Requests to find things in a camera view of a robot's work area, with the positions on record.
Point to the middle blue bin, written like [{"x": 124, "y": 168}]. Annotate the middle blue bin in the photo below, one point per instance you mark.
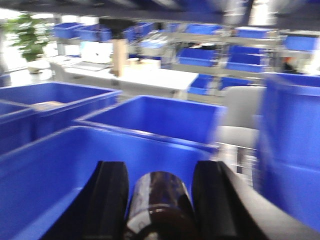
[{"x": 169, "y": 120}]

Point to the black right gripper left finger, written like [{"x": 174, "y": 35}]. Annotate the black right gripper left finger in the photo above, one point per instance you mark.
[{"x": 97, "y": 213}]

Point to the white desk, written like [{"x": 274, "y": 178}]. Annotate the white desk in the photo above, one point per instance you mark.
[{"x": 138, "y": 79}]

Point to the right blue bin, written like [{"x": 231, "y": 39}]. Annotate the right blue bin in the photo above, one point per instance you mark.
[{"x": 289, "y": 145}]

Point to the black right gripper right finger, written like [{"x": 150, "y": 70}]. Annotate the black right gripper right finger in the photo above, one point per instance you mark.
[{"x": 218, "y": 211}]

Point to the near blue bin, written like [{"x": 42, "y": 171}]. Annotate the near blue bin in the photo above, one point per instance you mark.
[{"x": 39, "y": 180}]

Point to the dark brown cylindrical capacitor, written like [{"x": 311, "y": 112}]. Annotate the dark brown cylindrical capacitor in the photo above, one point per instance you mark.
[{"x": 160, "y": 209}]

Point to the green potted plant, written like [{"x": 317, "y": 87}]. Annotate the green potted plant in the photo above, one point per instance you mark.
[{"x": 30, "y": 35}]

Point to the left blue bin with card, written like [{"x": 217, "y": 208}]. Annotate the left blue bin with card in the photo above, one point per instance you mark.
[{"x": 57, "y": 104}]

